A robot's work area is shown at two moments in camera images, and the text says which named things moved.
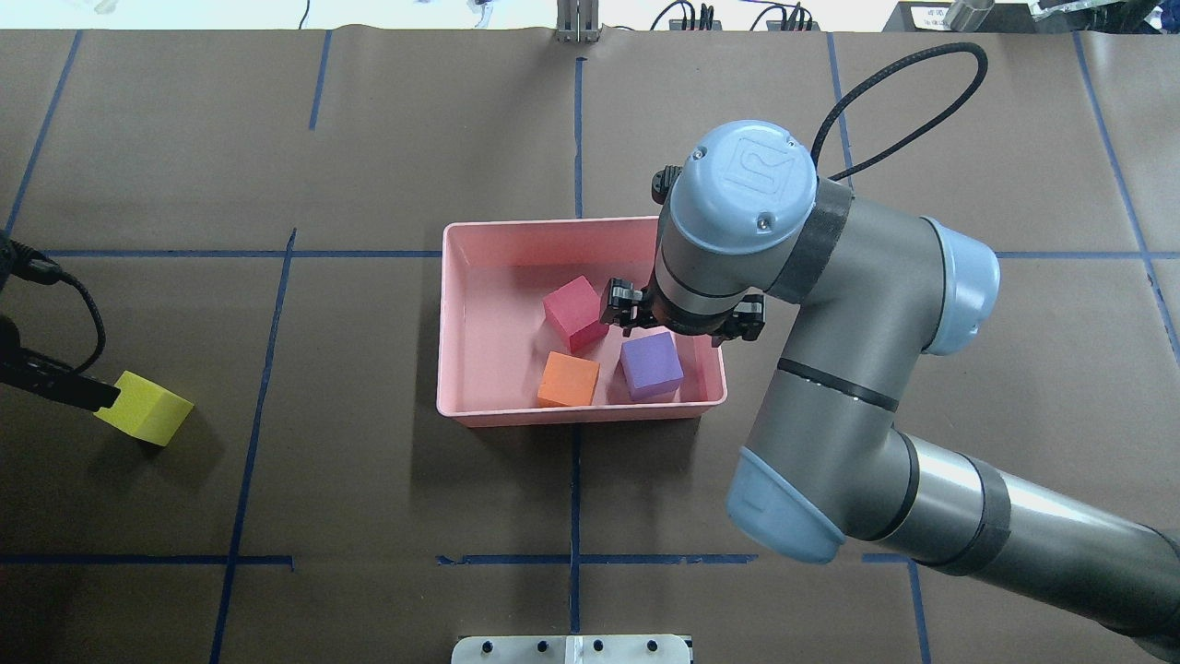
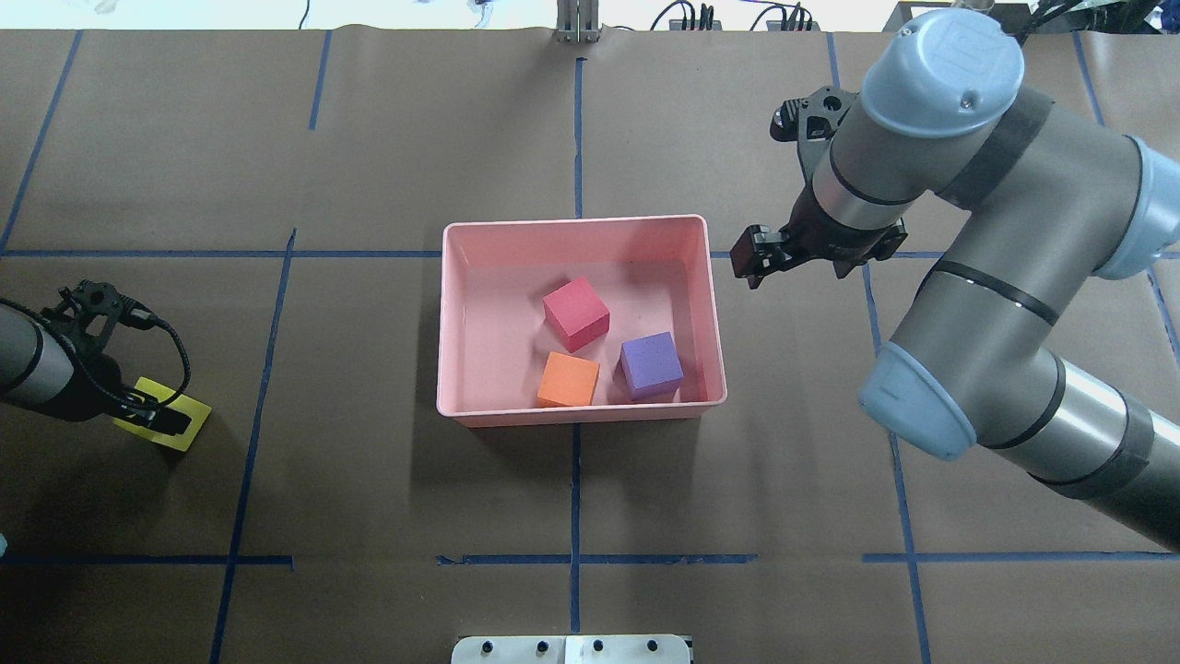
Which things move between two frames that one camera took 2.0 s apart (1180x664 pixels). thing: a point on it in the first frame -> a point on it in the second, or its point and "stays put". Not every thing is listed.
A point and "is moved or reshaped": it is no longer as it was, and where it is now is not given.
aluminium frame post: [577, 20] stays put
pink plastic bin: [492, 327] stays put
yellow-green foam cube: [147, 409] is moved or reshaped
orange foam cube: [566, 381] stays put
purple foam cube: [651, 365] stays put
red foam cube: [574, 311] stays put
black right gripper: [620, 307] -> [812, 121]
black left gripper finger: [34, 373] -> [97, 374]
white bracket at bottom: [571, 649] stays put
